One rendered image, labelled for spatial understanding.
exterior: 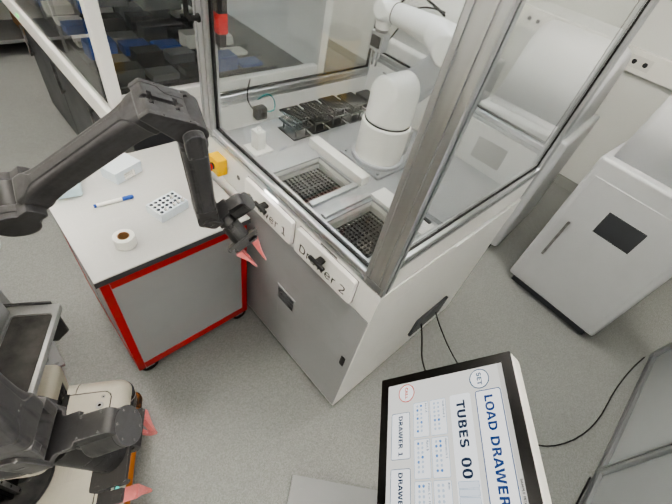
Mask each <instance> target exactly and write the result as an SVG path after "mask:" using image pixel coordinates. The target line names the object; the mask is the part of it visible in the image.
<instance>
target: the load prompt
mask: <svg viewBox="0 0 672 504"><path fill-rule="evenodd" d="M474 392H475V399H476V407H477V414H478V422H479V429H480V437H481V444H482V451H483V459H484V466H485V474H486V481H487V489H488V496H489V503H490V504H522V500H521V495H520V489H519V484H518V479H517V473H516V468H515V463H514V457H513V452H512V446H511V441H510V436H509V430H508V425H507V419H506V414H505V409H504V403H503V398H502V393H501V387H495V388H489V389H484V390H478V391H474Z"/></svg>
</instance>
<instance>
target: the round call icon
mask: <svg viewBox="0 0 672 504"><path fill-rule="evenodd" d="M414 401H415V382H413V383H408V384H404V385H399V386H398V404H403V403H409V402H414Z"/></svg>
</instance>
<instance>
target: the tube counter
mask: <svg viewBox="0 0 672 504"><path fill-rule="evenodd" d="M455 466H456V478H457V490H458V501H459V504H484V503H483V495H482V487H481V479H480V471H479V463H478V455H468V456H457V457H455Z"/></svg>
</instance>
